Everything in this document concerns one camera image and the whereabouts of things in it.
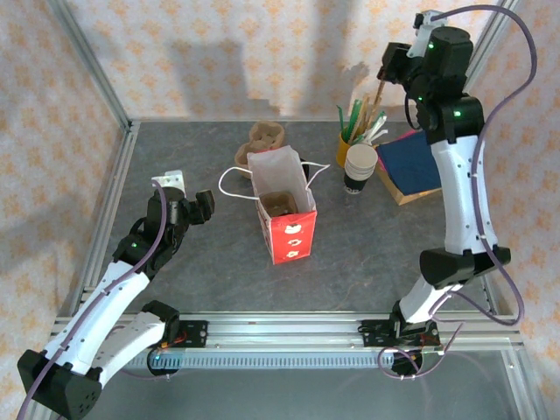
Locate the brown cardboard cup carrier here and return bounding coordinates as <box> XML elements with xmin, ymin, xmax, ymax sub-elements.
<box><xmin>260</xmin><ymin>191</ymin><xmax>302</xmax><ymax>219</ymax></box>

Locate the red paper gift bag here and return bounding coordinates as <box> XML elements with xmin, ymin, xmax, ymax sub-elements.
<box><xmin>217</xmin><ymin>146</ymin><xmax>332</xmax><ymax>266</ymax></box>

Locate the green plastic stick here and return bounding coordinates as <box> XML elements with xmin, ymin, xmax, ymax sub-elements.
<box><xmin>347</xmin><ymin>100</ymin><xmax>364</xmax><ymax>141</ymax></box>
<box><xmin>336</xmin><ymin>104</ymin><xmax>351</xmax><ymax>141</ymax></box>

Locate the stack of paper cups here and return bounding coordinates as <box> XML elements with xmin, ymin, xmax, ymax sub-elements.
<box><xmin>343</xmin><ymin>143</ymin><xmax>379</xmax><ymax>197</ymax></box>

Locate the yellow utensil holder cup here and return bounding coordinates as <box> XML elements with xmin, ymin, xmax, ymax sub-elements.
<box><xmin>335</xmin><ymin>132</ymin><xmax>354</xmax><ymax>168</ymax></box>

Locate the stack of cardboard cup carriers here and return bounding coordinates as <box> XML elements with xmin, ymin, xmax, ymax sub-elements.
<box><xmin>234</xmin><ymin>121</ymin><xmax>288</xmax><ymax>170</ymax></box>

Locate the navy blue napkin stack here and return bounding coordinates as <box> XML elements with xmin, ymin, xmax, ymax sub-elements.
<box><xmin>375</xmin><ymin>130</ymin><xmax>443</xmax><ymax>196</ymax></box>

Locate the brown napkin stack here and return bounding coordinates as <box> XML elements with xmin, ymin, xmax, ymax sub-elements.
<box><xmin>378</xmin><ymin>168</ymin><xmax>441</xmax><ymax>207</ymax></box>

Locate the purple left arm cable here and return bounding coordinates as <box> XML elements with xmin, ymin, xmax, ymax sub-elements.
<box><xmin>15</xmin><ymin>178</ymin><xmax>170</xmax><ymax>420</ymax></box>

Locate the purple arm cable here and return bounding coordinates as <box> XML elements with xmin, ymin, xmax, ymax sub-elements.
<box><xmin>378</xmin><ymin>6</ymin><xmax>539</xmax><ymax>381</ymax></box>
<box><xmin>15</xmin><ymin>178</ymin><xmax>170</xmax><ymax>420</ymax></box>

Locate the aluminium left side rail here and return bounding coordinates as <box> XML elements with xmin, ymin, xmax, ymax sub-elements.
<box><xmin>69</xmin><ymin>126</ymin><xmax>141</xmax><ymax>316</ymax></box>

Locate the aluminium right frame post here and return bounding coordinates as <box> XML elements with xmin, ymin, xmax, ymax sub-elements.
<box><xmin>437</xmin><ymin>0</ymin><xmax>522</xmax><ymax>130</ymax></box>

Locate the aluminium frame post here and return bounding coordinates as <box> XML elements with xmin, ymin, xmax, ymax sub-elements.
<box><xmin>437</xmin><ymin>0</ymin><xmax>522</xmax><ymax>130</ymax></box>
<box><xmin>45</xmin><ymin>0</ymin><xmax>135</xmax><ymax>132</ymax></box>

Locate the aluminium back rail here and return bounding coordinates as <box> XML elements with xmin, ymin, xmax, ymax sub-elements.
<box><xmin>129</xmin><ymin>116</ymin><xmax>441</xmax><ymax>126</ymax></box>

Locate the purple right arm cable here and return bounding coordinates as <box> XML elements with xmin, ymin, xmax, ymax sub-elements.
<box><xmin>378</xmin><ymin>6</ymin><xmax>539</xmax><ymax>381</ymax></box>

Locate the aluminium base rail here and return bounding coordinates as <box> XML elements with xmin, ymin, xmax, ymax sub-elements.
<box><xmin>52</xmin><ymin>311</ymin><xmax>525</xmax><ymax>351</ymax></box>

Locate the grey slotted cable tray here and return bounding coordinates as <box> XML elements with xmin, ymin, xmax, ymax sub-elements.
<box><xmin>117</xmin><ymin>349</ymin><xmax>424</xmax><ymax>371</ymax></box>

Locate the aluminium left frame post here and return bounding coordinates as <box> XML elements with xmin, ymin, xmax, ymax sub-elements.
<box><xmin>45</xmin><ymin>0</ymin><xmax>135</xmax><ymax>132</ymax></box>

